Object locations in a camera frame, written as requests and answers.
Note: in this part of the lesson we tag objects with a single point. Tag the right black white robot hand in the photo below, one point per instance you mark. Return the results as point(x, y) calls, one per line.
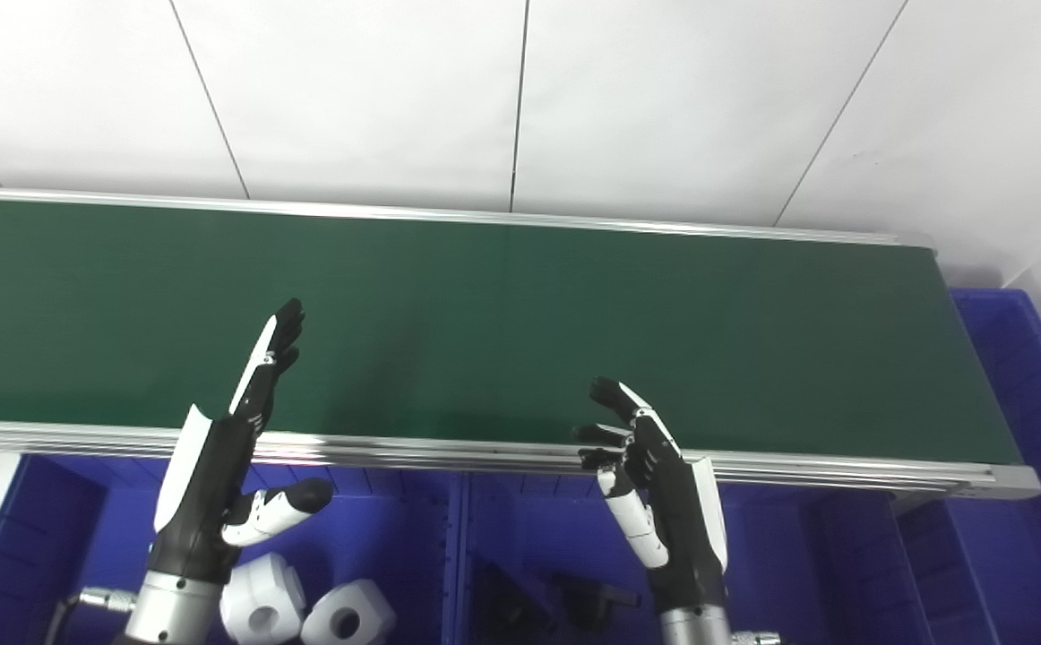
point(686, 528)

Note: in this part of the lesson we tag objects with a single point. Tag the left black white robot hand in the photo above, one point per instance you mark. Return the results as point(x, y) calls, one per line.
point(207, 484)

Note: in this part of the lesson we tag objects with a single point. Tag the white hexagonal plastic part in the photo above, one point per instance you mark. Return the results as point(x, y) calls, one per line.
point(261, 587)
point(368, 609)

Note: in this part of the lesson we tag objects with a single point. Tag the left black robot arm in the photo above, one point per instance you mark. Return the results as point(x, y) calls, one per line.
point(171, 614)

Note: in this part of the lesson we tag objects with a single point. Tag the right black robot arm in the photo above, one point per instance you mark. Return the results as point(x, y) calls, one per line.
point(695, 627)

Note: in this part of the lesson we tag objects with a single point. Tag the blue plastic bin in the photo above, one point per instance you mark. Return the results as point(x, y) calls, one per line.
point(1022, 555)
point(99, 528)
point(789, 555)

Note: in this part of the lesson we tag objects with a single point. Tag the black plastic part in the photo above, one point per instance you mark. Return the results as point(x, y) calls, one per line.
point(588, 600)
point(507, 609)

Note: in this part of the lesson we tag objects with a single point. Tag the green conveyor belt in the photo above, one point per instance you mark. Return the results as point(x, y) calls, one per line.
point(529, 331)

